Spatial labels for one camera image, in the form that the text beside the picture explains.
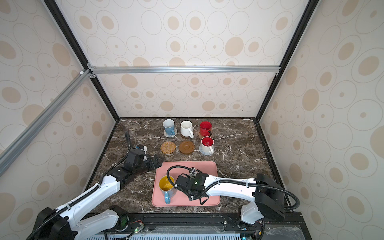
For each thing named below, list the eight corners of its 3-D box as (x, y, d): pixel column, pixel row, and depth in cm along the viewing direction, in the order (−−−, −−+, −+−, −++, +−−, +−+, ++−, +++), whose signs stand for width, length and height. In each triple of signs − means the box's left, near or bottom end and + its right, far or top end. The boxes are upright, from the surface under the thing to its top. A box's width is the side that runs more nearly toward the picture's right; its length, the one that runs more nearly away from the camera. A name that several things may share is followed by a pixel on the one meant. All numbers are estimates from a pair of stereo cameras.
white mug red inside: (201, 156, 100) (202, 149, 93) (201, 143, 107) (201, 136, 100) (213, 156, 100) (214, 149, 93) (212, 143, 107) (213, 136, 100)
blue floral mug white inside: (164, 138, 110) (161, 128, 101) (165, 130, 115) (163, 119, 106) (174, 138, 110) (172, 128, 101) (175, 130, 115) (174, 119, 106)
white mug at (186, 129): (180, 139, 108) (180, 132, 102) (181, 128, 115) (180, 120, 108) (193, 139, 108) (193, 132, 102) (193, 128, 115) (193, 120, 109)
